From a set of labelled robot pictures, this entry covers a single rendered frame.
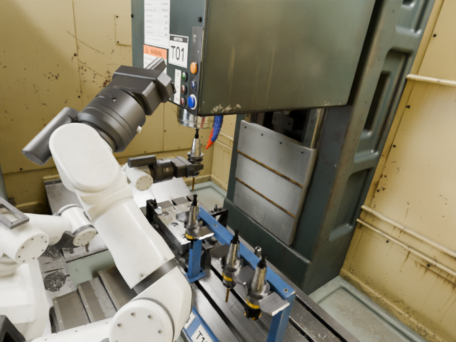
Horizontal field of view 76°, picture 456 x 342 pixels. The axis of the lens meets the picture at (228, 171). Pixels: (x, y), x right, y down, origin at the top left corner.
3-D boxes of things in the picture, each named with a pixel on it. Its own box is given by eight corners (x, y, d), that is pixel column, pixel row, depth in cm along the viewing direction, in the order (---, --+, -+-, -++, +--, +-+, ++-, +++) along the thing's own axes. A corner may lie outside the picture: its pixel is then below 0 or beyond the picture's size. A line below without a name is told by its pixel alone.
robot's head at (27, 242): (6, 279, 54) (22, 237, 52) (-29, 251, 56) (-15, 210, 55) (39, 267, 60) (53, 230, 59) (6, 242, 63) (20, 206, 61)
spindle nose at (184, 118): (226, 125, 112) (230, 94, 107) (193, 131, 101) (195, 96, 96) (201, 115, 122) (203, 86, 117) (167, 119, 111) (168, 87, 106)
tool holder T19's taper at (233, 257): (243, 262, 84) (246, 243, 82) (231, 267, 82) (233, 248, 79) (233, 253, 87) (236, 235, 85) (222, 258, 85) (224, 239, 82)
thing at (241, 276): (239, 288, 78) (240, 286, 77) (228, 275, 81) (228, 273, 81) (259, 278, 82) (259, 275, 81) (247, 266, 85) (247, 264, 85)
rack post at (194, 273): (185, 286, 116) (190, 223, 103) (179, 277, 119) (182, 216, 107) (206, 276, 121) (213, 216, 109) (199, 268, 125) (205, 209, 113)
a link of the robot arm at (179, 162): (195, 160, 110) (165, 165, 103) (193, 182, 114) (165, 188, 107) (179, 148, 119) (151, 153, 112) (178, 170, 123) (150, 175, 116)
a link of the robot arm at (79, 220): (129, 207, 104) (87, 247, 102) (114, 189, 108) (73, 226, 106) (113, 199, 95) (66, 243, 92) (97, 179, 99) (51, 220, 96)
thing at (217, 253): (216, 262, 85) (216, 260, 85) (206, 252, 89) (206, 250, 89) (235, 254, 89) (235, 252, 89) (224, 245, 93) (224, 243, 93)
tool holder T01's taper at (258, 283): (269, 286, 77) (274, 267, 74) (258, 294, 74) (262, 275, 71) (257, 276, 80) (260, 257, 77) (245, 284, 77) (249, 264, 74)
